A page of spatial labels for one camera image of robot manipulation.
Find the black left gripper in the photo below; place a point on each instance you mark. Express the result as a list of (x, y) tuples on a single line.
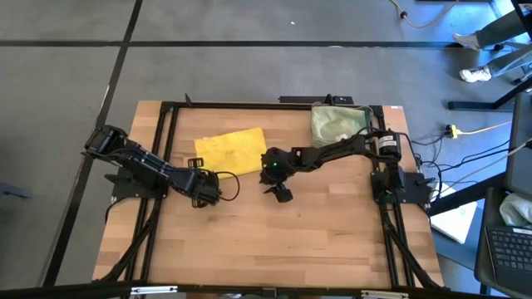
[(205, 189)]

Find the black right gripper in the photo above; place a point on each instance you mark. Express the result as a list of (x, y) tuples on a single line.
[(275, 172)]

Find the yellow microfiber towel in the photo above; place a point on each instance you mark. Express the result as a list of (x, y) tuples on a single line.
[(232, 151)]

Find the pale green towel teal edge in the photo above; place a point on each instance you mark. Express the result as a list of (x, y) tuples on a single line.
[(336, 122)]

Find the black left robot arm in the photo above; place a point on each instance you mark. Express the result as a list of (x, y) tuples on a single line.
[(141, 162)]

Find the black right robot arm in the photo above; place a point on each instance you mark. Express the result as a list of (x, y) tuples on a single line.
[(341, 149)]

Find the black power strip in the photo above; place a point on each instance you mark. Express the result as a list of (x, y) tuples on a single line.
[(307, 99)]

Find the white booklet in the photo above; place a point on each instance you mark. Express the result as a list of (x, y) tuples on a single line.
[(455, 220)]

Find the black metal beam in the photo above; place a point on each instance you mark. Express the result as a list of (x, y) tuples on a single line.
[(465, 197)]

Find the pale cloth bundle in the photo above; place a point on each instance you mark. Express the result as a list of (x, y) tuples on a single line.
[(515, 209)]

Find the black keyboard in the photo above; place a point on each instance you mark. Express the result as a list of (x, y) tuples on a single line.
[(511, 249)]

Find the grey upright panel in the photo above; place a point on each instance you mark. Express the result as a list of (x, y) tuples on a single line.
[(521, 145)]

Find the person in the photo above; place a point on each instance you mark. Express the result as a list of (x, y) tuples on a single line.
[(498, 29)]

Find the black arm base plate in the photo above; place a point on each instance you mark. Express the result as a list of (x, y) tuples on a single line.
[(124, 191), (415, 189)]

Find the black table edge rail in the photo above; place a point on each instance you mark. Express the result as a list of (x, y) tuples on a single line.
[(390, 245), (143, 241), (249, 291), (249, 106)]

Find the silver metal bracket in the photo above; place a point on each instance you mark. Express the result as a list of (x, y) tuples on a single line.
[(384, 294), (154, 290)]

